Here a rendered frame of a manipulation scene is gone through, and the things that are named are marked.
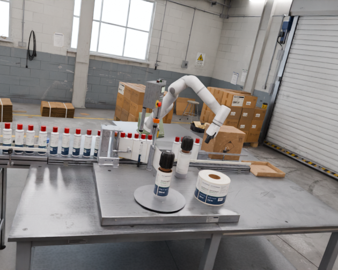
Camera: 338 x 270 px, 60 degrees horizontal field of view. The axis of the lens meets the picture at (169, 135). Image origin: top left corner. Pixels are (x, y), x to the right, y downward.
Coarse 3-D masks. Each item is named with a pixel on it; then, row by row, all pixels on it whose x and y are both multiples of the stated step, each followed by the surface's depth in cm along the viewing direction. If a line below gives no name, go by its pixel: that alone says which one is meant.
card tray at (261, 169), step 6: (252, 162) 276; (258, 162) 279; (264, 162) 281; (252, 168) 266; (258, 168) 269; (264, 168) 273; (270, 168) 276; (276, 168) 270; (258, 174) 250; (264, 174) 252; (270, 174) 254; (276, 174) 256; (282, 174) 258
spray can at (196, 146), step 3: (198, 138) 236; (195, 141) 235; (198, 141) 235; (195, 144) 235; (198, 144) 235; (195, 147) 235; (198, 147) 235; (192, 150) 238; (195, 150) 236; (198, 150) 237; (192, 153) 237; (195, 153) 236; (192, 156) 238; (195, 156) 237; (192, 159) 238; (195, 159) 238; (192, 162) 239; (195, 162) 240
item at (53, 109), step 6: (42, 102) 621; (48, 102) 630; (54, 102) 638; (60, 102) 646; (42, 108) 588; (48, 108) 593; (54, 108) 597; (60, 108) 602; (66, 108) 609; (72, 108) 615; (42, 114) 592; (48, 114) 597; (54, 114) 602; (60, 114) 607; (66, 114) 610; (72, 114) 619
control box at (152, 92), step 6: (150, 84) 212; (156, 84) 211; (162, 84) 218; (150, 90) 213; (156, 90) 212; (144, 96) 215; (150, 96) 214; (156, 96) 213; (144, 102) 216; (150, 102) 215; (156, 102) 215; (162, 102) 229; (150, 108) 216
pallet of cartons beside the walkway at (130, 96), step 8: (120, 88) 631; (128, 88) 592; (136, 88) 584; (144, 88) 606; (120, 96) 629; (128, 96) 592; (136, 96) 559; (120, 104) 628; (128, 104) 593; (136, 104) 559; (120, 112) 626; (128, 112) 592; (136, 112) 560; (168, 112) 594; (128, 120) 591; (136, 120) 565; (168, 120) 601
